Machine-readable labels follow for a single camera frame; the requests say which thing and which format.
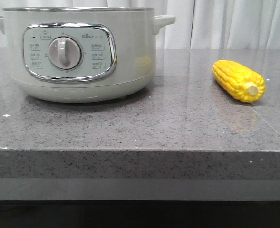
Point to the yellow toy corn cob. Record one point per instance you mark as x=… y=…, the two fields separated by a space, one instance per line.
x=241 y=82

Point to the pale green electric cooking pot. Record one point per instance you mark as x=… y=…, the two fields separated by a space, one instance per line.
x=81 y=55

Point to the white pleated curtain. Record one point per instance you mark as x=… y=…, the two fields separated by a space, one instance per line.
x=200 y=24

